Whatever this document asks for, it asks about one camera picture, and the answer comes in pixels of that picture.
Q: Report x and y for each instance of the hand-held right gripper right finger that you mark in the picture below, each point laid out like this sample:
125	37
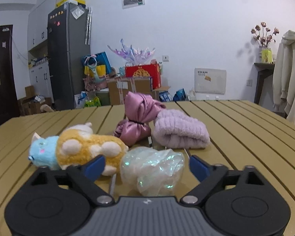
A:
199	168

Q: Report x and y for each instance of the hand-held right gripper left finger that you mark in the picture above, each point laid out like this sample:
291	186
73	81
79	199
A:
95	167

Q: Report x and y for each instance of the blue and orange plush toy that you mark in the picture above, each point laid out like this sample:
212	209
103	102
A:
88	142

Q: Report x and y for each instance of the iridescent plastic bag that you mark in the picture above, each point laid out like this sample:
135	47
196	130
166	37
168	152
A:
152	169

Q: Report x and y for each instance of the pink fuzzy towel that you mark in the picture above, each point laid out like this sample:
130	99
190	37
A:
179	130

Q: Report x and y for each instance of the tan folding table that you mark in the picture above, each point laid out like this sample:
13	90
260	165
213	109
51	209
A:
236	127

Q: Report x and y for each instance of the white plastic bag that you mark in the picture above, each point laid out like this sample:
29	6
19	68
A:
80	100

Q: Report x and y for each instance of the pink satin bow scrunchie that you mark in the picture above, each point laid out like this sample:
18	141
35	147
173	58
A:
137	113

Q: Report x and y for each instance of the green container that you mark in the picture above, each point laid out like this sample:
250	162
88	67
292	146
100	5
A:
103	98

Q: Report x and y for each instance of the white and green bag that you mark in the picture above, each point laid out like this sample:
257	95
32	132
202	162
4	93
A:
191	94

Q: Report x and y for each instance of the blue printed bag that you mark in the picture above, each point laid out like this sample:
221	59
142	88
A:
180	94
166	96

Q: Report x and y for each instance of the small open cardboard box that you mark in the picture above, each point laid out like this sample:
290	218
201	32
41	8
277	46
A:
35	105

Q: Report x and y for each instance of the large cardboard box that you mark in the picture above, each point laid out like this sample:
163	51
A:
137	91

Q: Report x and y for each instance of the yellow gift bag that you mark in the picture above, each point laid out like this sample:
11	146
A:
100	70

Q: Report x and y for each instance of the white base cabinet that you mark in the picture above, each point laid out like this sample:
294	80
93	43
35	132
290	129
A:
40	81

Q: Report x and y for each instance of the red gift box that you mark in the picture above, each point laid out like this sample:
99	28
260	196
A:
142	75

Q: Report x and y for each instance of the grey refrigerator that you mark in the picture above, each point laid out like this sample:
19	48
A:
66	66

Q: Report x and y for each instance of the blue gift bag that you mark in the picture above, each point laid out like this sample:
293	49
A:
100	59

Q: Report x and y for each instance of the dark wooden side table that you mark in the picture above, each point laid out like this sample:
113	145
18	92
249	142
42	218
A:
263	68

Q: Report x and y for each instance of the iridescent gift bouquet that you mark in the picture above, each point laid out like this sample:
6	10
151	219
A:
131	52

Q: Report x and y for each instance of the beige hooded coat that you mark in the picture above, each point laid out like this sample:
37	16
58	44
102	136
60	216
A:
290	78

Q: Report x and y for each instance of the dark brown door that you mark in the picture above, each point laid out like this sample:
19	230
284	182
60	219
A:
2	78

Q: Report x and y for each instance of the yellow vase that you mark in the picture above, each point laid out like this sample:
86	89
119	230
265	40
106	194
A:
266	55

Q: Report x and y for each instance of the dried flower bouquet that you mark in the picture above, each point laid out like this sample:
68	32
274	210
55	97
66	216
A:
264	35

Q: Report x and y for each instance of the clear plastic packet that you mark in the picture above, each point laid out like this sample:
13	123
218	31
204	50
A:
77	12

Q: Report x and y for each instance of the yellow and white box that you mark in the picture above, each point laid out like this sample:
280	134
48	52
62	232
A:
71	0

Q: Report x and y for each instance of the white wall-mounted box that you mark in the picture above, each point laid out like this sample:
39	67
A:
210	81

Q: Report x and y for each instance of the white wall socket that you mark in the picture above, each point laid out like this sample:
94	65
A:
249	82
165	58

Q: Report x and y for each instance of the white wall cabinet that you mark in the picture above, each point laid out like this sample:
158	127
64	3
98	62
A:
39	24

